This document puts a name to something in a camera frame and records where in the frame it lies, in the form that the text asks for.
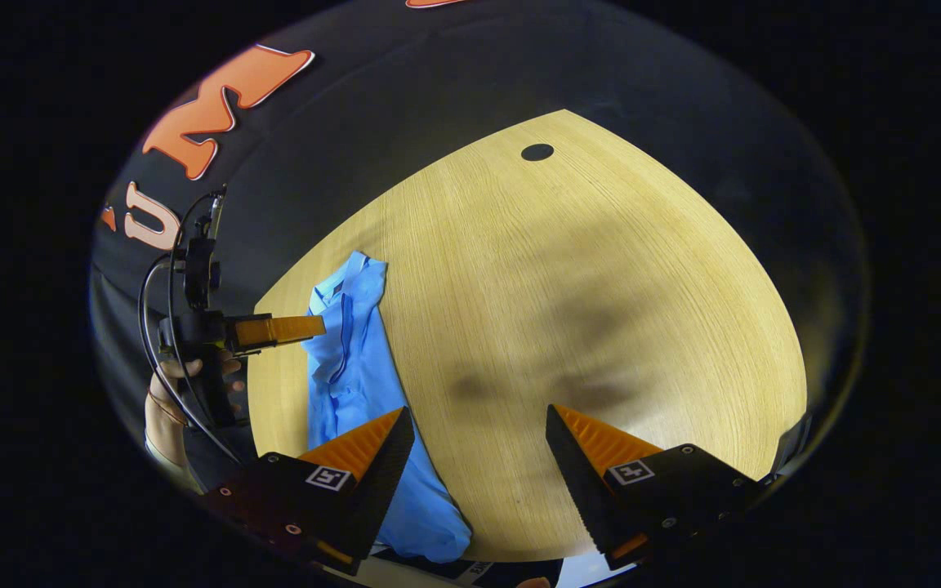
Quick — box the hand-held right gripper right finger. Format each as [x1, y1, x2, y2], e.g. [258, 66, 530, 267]
[545, 403, 769, 572]

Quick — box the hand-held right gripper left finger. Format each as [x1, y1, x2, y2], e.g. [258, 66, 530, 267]
[203, 407, 417, 574]

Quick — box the light blue T-shirt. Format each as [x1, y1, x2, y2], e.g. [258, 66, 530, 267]
[301, 251, 473, 564]

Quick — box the person's dark printed clothing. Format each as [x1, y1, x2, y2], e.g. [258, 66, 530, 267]
[332, 547, 565, 588]

